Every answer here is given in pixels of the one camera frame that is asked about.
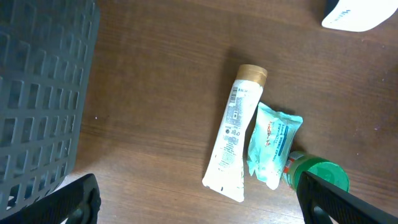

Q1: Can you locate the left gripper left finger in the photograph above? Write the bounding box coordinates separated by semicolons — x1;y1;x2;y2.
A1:
1;174;101;224

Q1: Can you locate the green lid jar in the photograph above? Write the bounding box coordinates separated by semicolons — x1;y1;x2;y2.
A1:
282;151;350;192

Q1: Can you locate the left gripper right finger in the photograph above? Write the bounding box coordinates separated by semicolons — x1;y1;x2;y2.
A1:
296;171;397;224

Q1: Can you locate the dark grey plastic basket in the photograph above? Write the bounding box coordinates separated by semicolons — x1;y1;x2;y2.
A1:
1;0;100;217

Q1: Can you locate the teal wet wipes pack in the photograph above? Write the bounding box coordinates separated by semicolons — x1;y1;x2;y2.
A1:
247;103;303;190

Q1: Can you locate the white tube with tan cap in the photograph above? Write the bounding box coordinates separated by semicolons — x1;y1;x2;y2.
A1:
202;64;267;202

